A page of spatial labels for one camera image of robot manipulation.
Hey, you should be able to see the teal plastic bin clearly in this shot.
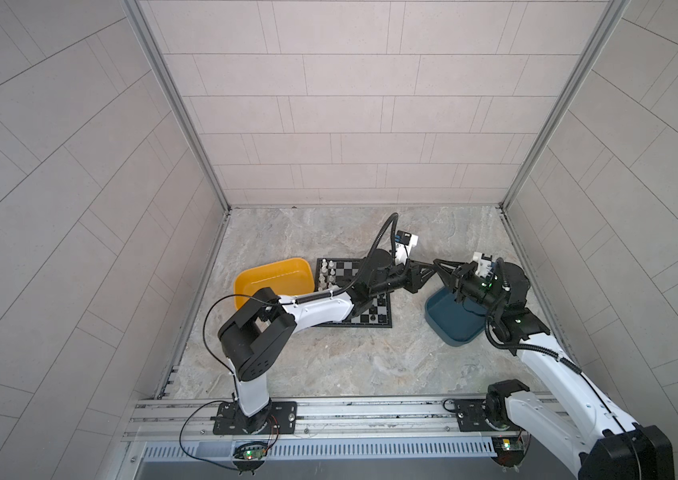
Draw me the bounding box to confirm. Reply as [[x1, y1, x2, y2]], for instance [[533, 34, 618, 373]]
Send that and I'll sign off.
[[424, 288, 487, 347]]

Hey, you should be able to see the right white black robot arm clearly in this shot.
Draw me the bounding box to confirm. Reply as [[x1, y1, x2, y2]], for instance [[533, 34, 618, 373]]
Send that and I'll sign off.
[[434, 254, 675, 479]]

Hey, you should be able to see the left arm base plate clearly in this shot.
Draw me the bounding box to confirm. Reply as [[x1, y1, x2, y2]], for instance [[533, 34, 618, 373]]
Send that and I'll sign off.
[[213, 401, 298, 435]]

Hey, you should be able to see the aluminium mounting rail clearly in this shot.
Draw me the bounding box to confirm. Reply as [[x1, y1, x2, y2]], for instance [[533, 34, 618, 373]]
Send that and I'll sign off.
[[122, 392, 625, 442]]

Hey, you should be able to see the left black cable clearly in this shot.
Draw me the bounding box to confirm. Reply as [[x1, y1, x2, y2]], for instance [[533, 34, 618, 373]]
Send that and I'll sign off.
[[179, 293, 268, 472]]

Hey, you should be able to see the right circuit board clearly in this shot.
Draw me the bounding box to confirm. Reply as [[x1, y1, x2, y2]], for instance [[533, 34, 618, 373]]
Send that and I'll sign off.
[[492, 437, 527, 468]]

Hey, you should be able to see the ventilation grille strip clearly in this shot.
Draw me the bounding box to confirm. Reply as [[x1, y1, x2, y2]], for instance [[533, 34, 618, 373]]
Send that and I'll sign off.
[[142, 437, 497, 463]]

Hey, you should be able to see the black white chessboard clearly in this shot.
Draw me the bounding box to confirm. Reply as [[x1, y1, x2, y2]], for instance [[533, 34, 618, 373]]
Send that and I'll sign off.
[[314, 257, 392, 329]]

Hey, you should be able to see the yellow plastic tray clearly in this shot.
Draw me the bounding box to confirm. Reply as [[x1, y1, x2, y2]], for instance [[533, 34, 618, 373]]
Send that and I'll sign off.
[[234, 258, 315, 309]]

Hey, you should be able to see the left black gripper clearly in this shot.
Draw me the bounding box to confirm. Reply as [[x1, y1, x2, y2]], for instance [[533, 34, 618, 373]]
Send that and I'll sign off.
[[363, 261, 436, 299]]

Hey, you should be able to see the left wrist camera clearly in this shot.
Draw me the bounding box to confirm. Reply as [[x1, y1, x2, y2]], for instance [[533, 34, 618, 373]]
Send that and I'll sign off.
[[394, 230, 419, 265]]

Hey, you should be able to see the left green circuit board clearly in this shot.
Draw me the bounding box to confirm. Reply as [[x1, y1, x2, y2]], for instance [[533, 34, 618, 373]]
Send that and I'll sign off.
[[232, 441, 269, 462]]

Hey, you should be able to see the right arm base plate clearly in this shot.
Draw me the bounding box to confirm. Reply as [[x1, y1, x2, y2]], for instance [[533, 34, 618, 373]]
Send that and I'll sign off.
[[442, 398, 523, 433]]

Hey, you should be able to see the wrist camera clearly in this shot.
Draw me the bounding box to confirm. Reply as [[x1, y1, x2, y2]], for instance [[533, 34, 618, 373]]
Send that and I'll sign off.
[[472, 252, 495, 279], [394, 230, 419, 265]]

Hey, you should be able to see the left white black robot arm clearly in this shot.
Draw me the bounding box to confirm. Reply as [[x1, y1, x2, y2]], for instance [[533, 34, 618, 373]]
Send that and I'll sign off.
[[217, 213, 435, 434]]

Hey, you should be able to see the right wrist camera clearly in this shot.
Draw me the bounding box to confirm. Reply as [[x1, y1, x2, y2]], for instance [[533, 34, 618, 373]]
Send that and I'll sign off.
[[472, 252, 495, 279]]

